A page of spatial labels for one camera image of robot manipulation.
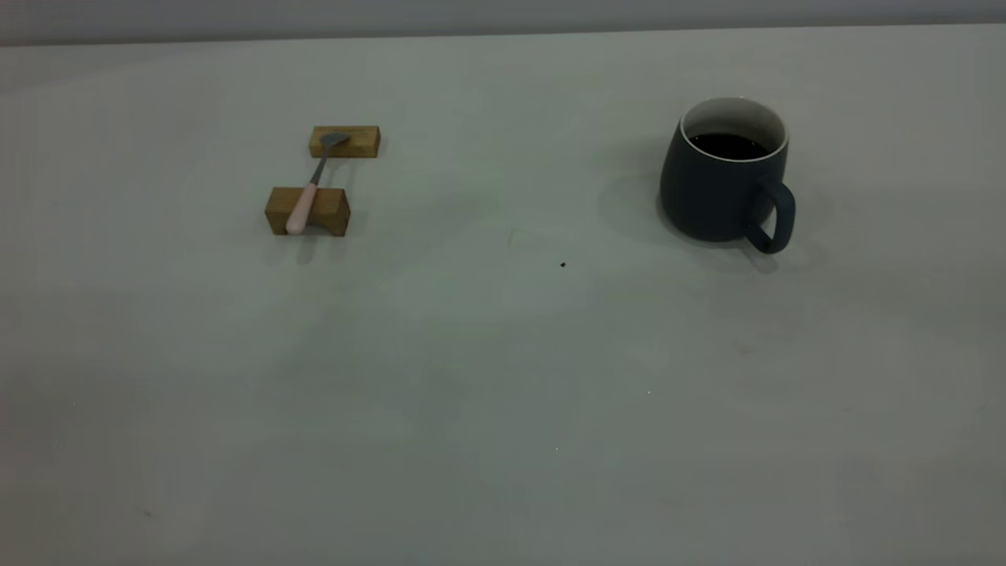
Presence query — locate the dark grey ceramic cup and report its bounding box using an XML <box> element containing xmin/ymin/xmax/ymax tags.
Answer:
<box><xmin>659</xmin><ymin>96</ymin><xmax>797</xmax><ymax>255</ymax></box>

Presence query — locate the dark coffee liquid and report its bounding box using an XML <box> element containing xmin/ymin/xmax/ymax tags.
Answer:
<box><xmin>688</xmin><ymin>132</ymin><xmax>771</xmax><ymax>161</ymax></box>

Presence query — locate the flat rectangular wooden block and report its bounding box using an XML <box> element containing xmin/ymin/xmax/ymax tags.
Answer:
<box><xmin>308</xmin><ymin>125</ymin><xmax>381</xmax><ymax>160</ymax></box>

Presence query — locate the pink handled metal spoon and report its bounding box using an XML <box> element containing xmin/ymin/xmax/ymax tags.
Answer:
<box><xmin>285</xmin><ymin>131</ymin><xmax>351</xmax><ymax>236</ymax></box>

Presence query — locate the arched wooden block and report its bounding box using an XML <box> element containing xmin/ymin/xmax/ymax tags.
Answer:
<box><xmin>264</xmin><ymin>186</ymin><xmax>351</xmax><ymax>237</ymax></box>

